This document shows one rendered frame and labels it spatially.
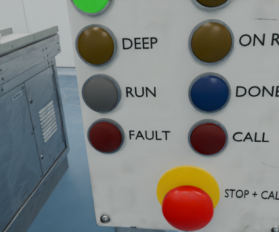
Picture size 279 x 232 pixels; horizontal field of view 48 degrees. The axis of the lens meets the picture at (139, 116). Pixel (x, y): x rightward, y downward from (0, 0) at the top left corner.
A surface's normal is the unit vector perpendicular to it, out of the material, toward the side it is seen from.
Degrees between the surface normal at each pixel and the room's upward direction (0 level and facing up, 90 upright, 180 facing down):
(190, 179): 90
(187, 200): 65
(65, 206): 0
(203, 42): 89
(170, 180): 90
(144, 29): 90
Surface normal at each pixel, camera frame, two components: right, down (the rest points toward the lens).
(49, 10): -0.33, 0.38
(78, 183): -0.05, -0.92
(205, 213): 0.29, 0.32
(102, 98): -0.11, 0.42
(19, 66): 0.99, 0.00
